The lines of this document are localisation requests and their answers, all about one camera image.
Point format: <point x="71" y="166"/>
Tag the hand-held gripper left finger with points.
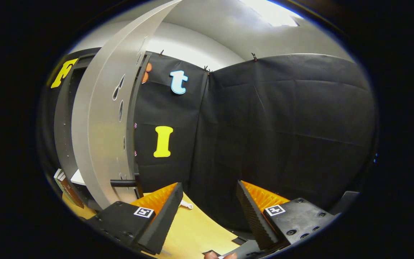
<point x="164" y="219"/>

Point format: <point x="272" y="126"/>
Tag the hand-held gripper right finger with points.
<point x="255" y="219"/>

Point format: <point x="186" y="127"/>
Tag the beige cabinet door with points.
<point x="99" y="126"/>

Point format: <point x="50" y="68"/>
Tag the dark grey object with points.
<point x="345" y="201"/>

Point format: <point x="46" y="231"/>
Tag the white cabinet shelf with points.
<point x="78" y="178"/>

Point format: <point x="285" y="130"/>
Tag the brown book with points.
<point x="71" y="192"/>

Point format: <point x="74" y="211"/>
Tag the black backdrop cloth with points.
<point x="282" y="126"/>

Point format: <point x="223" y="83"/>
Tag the dark grey cabinet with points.
<point x="60" y="136"/>

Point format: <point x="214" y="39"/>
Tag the row of black cloth clips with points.
<point x="253" y="56"/>

